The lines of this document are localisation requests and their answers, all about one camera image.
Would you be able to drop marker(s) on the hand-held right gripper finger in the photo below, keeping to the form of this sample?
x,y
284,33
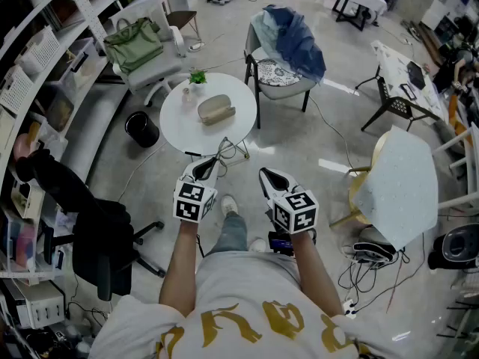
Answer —
x,y
265,189
292,183

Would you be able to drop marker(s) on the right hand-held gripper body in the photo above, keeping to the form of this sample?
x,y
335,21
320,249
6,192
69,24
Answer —
x,y
295,209

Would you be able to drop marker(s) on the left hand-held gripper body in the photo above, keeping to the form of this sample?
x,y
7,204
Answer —
x,y
194,202

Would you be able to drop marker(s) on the beige glasses case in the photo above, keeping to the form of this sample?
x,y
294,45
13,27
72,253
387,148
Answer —
x,y
215,108

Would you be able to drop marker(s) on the person's right forearm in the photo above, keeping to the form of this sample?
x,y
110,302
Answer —
x,y
314,271

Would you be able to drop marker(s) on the person's left forearm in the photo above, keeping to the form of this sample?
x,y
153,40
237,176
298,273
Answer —
x,y
181,264

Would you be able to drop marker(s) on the black pen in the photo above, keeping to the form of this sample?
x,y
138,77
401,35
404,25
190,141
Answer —
x,y
192,153

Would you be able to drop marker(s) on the person's white shoe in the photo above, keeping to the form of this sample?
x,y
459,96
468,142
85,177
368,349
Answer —
x,y
258,245
229,204

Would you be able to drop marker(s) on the black waist-worn device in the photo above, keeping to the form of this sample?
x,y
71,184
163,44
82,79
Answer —
x,y
280,243

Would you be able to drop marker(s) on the white round table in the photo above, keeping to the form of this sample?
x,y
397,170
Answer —
x,y
209,137

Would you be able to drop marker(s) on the person's jeans leg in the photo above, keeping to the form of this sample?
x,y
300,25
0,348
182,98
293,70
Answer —
x,y
232,234

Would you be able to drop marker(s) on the black trash bin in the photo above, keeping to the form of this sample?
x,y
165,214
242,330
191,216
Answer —
x,y
144,131

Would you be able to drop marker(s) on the yellow wooden stool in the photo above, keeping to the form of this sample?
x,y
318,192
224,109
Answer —
x,y
359,193

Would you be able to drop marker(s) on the small green potted plant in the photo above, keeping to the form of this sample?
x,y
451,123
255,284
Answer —
x,y
198,77

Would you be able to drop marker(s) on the grey armchair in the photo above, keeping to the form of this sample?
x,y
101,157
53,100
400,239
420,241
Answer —
x,y
284,90

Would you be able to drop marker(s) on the person's white printed shirt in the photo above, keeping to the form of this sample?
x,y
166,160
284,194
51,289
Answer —
x,y
258,301

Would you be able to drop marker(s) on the black office chair with jacket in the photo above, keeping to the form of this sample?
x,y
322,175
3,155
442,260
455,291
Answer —
x,y
97,230

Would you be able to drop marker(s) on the white office chair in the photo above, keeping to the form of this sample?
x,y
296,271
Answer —
x,y
161,66

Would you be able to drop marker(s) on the patterned seat cushion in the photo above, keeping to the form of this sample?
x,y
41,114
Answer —
x,y
275,73

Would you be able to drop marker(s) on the white power strip with plugs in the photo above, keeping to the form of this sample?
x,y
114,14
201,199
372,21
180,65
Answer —
x,y
350,309

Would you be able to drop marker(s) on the white floor power strip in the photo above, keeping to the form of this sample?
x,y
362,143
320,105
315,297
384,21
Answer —
x,y
197,45

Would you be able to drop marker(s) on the green handbag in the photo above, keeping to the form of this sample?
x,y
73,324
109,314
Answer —
x,y
132,47

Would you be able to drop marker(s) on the blue cloth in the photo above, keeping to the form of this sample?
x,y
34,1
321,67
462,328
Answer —
x,y
295,39

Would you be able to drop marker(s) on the brown wooden chair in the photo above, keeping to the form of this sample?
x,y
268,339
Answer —
x,y
183,19

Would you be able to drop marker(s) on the patterned cloth table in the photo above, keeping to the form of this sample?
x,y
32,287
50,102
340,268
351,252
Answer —
x,y
400,73

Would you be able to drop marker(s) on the black tablet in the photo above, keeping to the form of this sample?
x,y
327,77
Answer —
x,y
416,75

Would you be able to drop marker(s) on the black round appliance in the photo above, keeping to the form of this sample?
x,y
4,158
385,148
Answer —
x,y
456,247

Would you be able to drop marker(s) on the white lattice basket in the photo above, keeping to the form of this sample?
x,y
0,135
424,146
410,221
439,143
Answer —
x,y
39,51
15,90

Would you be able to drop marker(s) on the white box appliance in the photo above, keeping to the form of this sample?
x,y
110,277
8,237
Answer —
x,y
33,305

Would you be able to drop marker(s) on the white metal shelf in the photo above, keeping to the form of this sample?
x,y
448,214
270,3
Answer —
x,y
33,51

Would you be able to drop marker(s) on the small black frame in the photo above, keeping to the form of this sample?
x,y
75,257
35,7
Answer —
x,y
408,91

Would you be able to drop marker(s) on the white frame rack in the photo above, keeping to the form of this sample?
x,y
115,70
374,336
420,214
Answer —
x,y
462,163

